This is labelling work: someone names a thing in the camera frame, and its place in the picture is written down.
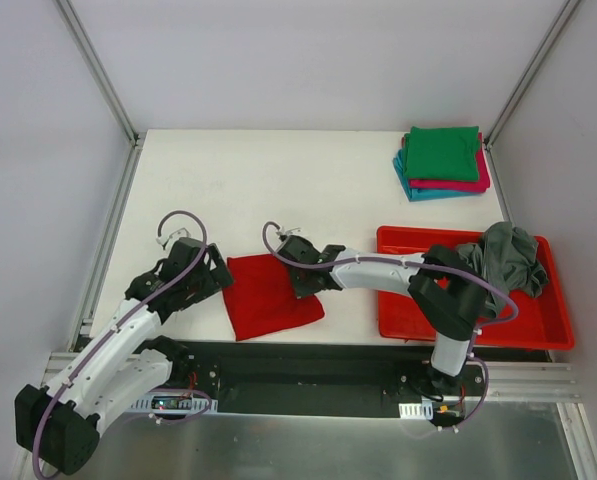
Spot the red t-shirt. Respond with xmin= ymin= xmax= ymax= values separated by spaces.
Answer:
xmin=223 ymin=254 xmax=325 ymax=341

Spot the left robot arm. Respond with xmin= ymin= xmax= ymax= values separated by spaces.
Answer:
xmin=14 ymin=237 xmax=233 ymax=475

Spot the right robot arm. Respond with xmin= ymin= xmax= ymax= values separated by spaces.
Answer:
xmin=274 ymin=233 xmax=489 ymax=400

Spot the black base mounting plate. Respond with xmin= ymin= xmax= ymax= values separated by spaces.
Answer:
xmin=164 ymin=341 xmax=485 ymax=418

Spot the teal folded t-shirt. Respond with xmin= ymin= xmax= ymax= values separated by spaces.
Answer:
xmin=392 ymin=149 xmax=476 ymax=202

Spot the green folded t-shirt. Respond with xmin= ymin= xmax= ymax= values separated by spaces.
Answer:
xmin=404 ymin=126 xmax=480 ymax=182

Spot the magenta folded t-shirt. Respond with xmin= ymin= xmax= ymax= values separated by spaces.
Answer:
xmin=401 ymin=130 xmax=491 ymax=194

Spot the grey crumpled t-shirt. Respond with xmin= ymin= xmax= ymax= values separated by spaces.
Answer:
xmin=455 ymin=222 xmax=549 ymax=298

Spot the red plastic tray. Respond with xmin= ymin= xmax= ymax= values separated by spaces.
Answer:
xmin=376 ymin=226 xmax=575 ymax=351

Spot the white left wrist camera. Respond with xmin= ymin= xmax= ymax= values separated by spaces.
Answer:
xmin=156 ymin=228 xmax=190 ymax=250

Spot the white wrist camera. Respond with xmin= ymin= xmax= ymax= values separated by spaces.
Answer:
xmin=276 ymin=227 xmax=302 ymax=241
xmin=156 ymin=228 xmax=190 ymax=250

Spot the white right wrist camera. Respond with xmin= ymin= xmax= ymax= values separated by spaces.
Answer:
xmin=276 ymin=227 xmax=302 ymax=241

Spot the left white cable duct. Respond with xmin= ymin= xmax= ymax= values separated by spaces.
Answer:
xmin=126 ymin=394 xmax=218 ymax=415

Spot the white cable duct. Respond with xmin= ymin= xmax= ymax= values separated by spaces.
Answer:
xmin=126 ymin=394 xmax=218 ymax=415
xmin=398 ymin=401 xmax=434 ymax=421

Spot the left aluminium frame post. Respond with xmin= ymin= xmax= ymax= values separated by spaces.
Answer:
xmin=53 ymin=0 xmax=139 ymax=146

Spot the aluminium frame post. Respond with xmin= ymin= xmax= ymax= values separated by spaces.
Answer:
xmin=485 ymin=0 xmax=583 ymax=149
xmin=53 ymin=0 xmax=139 ymax=146

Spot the right white cable duct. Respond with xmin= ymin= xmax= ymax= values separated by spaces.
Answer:
xmin=398 ymin=401 xmax=434 ymax=421

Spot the right aluminium frame post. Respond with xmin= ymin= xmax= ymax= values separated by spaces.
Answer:
xmin=485 ymin=0 xmax=583 ymax=149

